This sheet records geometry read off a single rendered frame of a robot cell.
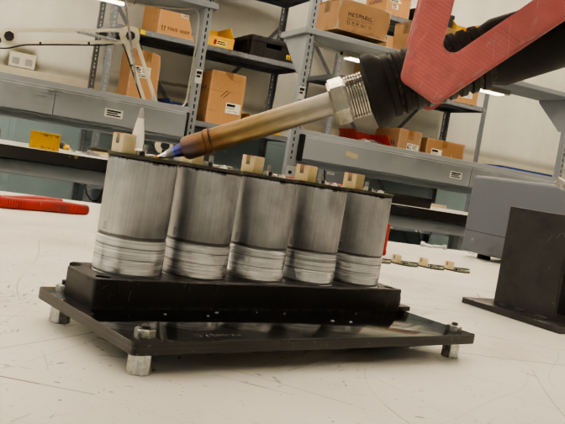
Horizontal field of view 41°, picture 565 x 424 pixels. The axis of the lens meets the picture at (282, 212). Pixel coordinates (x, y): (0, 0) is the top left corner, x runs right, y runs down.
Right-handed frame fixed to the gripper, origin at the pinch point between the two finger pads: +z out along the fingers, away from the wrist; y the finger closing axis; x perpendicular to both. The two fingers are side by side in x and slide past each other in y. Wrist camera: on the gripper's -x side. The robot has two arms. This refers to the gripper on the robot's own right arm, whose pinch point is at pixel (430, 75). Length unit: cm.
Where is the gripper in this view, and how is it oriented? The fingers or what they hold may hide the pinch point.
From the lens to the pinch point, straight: 25.5
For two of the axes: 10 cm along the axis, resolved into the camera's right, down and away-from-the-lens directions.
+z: -5.8, 8.1, 0.9
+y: -1.0, 0.4, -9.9
